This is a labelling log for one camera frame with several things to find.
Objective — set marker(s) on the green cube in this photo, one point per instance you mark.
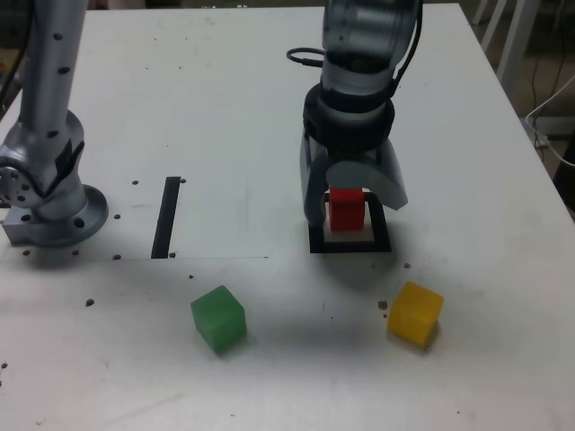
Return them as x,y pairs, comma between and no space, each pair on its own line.
218,319

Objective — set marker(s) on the black tape square outline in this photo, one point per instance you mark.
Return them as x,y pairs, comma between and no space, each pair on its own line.
350,248

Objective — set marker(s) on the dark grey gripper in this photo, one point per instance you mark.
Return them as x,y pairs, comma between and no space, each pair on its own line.
355,156

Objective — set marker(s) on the yellow cube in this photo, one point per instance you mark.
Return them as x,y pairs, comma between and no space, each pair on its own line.
413,314

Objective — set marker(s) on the red cube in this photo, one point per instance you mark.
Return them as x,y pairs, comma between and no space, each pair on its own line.
346,211

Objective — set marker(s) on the white furniture legs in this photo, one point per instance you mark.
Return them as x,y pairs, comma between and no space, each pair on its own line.
514,40

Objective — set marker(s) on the black tape strip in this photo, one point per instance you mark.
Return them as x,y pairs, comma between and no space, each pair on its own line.
165,215

